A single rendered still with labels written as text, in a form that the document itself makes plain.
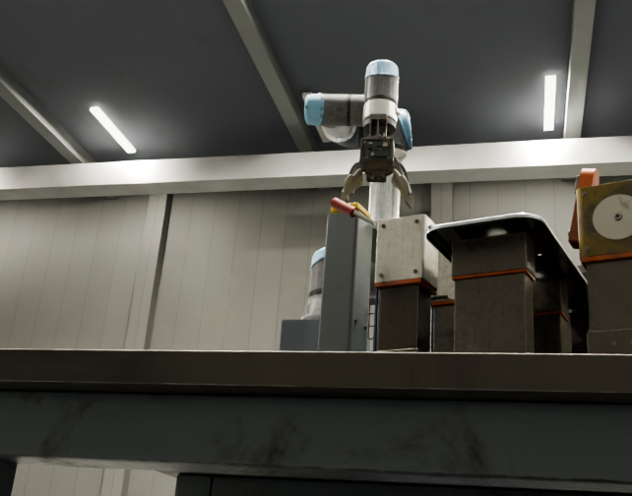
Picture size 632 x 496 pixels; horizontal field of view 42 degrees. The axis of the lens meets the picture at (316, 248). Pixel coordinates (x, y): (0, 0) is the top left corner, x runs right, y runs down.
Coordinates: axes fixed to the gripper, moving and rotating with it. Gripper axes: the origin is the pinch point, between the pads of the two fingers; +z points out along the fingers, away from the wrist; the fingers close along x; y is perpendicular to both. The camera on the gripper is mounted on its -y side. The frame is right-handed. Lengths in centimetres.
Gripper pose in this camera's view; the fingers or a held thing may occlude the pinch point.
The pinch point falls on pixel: (376, 210)
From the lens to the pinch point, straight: 179.0
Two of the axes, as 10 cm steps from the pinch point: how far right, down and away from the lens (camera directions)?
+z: -0.7, 9.2, -3.8
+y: -1.2, -3.8, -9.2
